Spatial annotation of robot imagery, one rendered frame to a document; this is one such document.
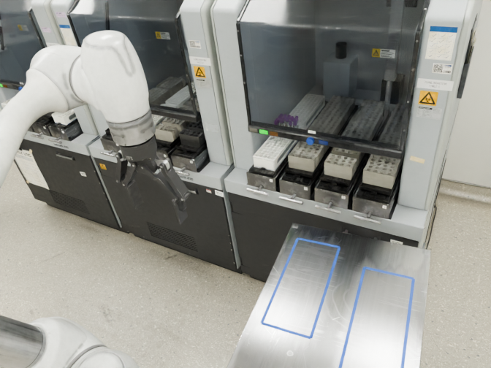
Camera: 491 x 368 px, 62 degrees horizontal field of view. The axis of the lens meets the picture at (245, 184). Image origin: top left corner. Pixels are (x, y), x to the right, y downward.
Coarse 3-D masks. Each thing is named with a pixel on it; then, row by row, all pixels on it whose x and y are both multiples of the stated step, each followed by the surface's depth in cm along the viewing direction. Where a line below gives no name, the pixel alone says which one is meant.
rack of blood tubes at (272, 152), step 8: (272, 136) 182; (264, 144) 178; (272, 144) 177; (280, 144) 178; (288, 144) 177; (256, 152) 173; (264, 152) 173; (272, 152) 173; (280, 152) 171; (288, 152) 179; (256, 160) 171; (264, 160) 169; (272, 160) 167; (280, 160) 173; (272, 168) 169
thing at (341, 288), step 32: (288, 256) 132; (320, 256) 130; (352, 256) 129; (384, 256) 127; (416, 256) 126; (288, 288) 122; (320, 288) 120; (352, 288) 119; (384, 288) 118; (416, 288) 117; (256, 320) 114; (288, 320) 113; (320, 320) 112; (352, 320) 111; (384, 320) 110; (416, 320) 109; (256, 352) 107; (288, 352) 106; (320, 352) 105; (352, 352) 104; (384, 352) 103; (416, 352) 102
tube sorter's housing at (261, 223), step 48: (240, 0) 143; (432, 0) 116; (480, 0) 155; (240, 96) 162; (240, 144) 177; (432, 144) 135; (240, 192) 182; (432, 192) 147; (240, 240) 204; (384, 240) 158
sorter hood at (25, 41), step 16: (0, 0) 205; (16, 0) 200; (32, 0) 194; (0, 16) 203; (16, 16) 197; (0, 32) 211; (16, 32) 204; (32, 32) 198; (0, 48) 219; (16, 48) 212; (32, 48) 206; (0, 64) 228; (16, 64) 221; (0, 80) 238; (16, 80) 230
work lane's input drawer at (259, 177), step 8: (296, 144) 184; (288, 160) 177; (256, 168) 172; (264, 168) 170; (280, 168) 172; (248, 176) 174; (256, 176) 171; (264, 176) 169; (272, 176) 168; (280, 176) 171; (248, 184) 177; (256, 184) 174; (264, 184) 172; (272, 184) 170; (256, 192) 170; (264, 192) 169
